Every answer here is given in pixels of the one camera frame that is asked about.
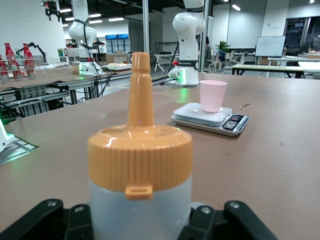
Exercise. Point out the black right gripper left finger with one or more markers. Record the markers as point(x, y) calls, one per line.
point(45, 222)

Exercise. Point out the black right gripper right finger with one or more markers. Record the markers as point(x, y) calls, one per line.
point(230, 225)

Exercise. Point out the translucent sauce bottle orange cap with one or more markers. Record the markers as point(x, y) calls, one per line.
point(140, 160)

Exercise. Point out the pink plastic cup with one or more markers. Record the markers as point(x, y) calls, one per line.
point(212, 96)

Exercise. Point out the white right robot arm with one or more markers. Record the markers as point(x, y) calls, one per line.
point(5, 135)

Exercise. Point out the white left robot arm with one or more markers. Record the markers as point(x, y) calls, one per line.
point(187, 37)

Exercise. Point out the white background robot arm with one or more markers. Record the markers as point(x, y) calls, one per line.
point(81, 32)

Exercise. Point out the small black robot arm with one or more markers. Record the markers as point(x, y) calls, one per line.
point(37, 48)

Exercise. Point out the brown sauce spill stain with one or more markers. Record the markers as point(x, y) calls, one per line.
point(245, 107)

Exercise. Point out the silver digital kitchen scale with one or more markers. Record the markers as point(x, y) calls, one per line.
point(195, 117)

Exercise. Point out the red cola bottle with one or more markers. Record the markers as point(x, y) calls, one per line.
point(9, 57)
point(3, 67)
point(28, 58)

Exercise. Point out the long white office table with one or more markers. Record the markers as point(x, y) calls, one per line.
point(267, 67)

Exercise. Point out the seated person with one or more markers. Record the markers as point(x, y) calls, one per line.
point(208, 53)

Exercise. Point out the green potted plant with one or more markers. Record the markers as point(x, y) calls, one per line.
point(222, 46)

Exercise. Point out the whiteboard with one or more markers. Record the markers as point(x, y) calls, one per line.
point(270, 46)

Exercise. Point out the black overhead gripper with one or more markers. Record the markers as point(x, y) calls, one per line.
point(51, 8)

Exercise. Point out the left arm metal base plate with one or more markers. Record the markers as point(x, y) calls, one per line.
point(175, 85)

